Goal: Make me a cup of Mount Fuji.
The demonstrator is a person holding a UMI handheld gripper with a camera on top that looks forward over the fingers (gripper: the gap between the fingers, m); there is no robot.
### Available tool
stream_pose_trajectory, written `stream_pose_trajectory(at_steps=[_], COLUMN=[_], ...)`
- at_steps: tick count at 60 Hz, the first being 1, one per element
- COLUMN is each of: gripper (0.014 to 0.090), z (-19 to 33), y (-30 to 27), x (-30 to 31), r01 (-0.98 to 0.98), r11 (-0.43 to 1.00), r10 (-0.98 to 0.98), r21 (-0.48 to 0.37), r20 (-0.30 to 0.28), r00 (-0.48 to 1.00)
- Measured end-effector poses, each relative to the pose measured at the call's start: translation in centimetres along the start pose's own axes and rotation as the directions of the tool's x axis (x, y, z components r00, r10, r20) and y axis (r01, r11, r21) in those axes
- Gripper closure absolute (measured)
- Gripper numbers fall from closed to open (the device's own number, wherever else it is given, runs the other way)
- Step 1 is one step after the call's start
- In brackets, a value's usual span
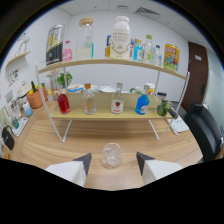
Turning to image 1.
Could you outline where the blue liquid bottle silver cap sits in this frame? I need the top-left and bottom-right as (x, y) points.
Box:
(134, 85), (150, 116)

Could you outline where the white milk bottle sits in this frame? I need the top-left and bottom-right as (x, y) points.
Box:
(110, 15), (132, 61)

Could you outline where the blue white cup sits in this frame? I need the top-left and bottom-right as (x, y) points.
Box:
(22, 101), (34, 118)

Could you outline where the clear glass with ice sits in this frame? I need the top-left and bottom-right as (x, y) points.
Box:
(100, 142), (124, 170)

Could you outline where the black chair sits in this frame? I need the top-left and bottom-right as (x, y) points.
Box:
(183, 102), (224, 163)

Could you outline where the red liquid glass bottle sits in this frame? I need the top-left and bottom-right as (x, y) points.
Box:
(57, 89), (71, 115)

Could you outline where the white-framed wooden shelf rack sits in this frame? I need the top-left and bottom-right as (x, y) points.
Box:
(34, 58), (191, 143)

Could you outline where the white flat tray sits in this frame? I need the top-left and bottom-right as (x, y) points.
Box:
(11, 117), (29, 138)

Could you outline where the black bag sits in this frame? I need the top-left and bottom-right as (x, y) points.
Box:
(1, 125), (16, 151)

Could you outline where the clear bottle with red label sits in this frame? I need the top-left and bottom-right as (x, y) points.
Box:
(110, 82), (125, 115)

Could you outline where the white bowl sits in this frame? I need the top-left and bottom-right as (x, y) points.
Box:
(98, 84), (118, 94)

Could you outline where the green potted plant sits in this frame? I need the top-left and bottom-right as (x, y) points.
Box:
(56, 71), (73, 88)

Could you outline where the small clear plastic bottle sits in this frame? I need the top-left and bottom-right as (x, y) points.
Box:
(154, 44), (163, 67)

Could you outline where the yellow cartoon print can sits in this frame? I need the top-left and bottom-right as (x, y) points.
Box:
(163, 43), (181, 72)

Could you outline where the small pink bottle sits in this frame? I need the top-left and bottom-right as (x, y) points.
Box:
(62, 40), (74, 63)

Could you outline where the clear bottle with green cap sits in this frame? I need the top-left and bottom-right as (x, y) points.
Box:
(143, 34), (155, 64)

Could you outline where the teal blue bottle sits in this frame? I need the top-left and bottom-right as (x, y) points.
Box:
(133, 39), (144, 63)

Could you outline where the large black yellow can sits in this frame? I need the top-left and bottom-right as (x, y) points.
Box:
(45, 23), (66, 66)

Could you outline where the ceiling air vent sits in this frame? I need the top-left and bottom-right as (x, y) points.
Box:
(134, 6), (161, 16)

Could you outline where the wooden wall shelf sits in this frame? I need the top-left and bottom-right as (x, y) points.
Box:
(5, 49), (32, 68)

